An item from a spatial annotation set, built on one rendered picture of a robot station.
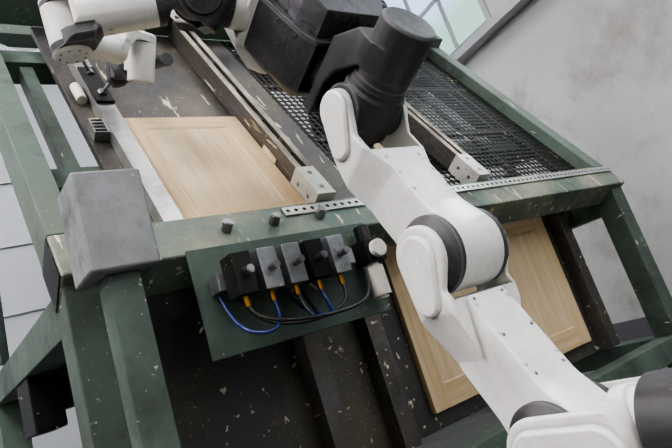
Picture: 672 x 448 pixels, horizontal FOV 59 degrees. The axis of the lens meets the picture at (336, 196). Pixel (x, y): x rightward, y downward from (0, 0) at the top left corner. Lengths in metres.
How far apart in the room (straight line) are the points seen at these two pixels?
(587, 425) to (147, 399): 0.66
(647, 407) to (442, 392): 1.11
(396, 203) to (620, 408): 0.49
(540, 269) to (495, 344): 1.48
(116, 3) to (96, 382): 0.74
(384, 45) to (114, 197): 0.55
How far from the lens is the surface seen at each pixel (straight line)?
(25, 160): 1.52
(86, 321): 1.25
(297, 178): 1.66
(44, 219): 1.36
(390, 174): 1.11
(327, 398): 1.64
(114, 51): 1.48
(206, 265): 1.32
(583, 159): 2.73
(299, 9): 1.26
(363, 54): 1.14
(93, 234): 1.06
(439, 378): 1.94
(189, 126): 1.82
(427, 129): 2.22
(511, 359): 1.00
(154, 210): 1.45
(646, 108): 4.07
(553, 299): 2.48
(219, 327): 1.29
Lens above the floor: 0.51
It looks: 14 degrees up
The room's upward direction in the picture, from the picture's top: 18 degrees counter-clockwise
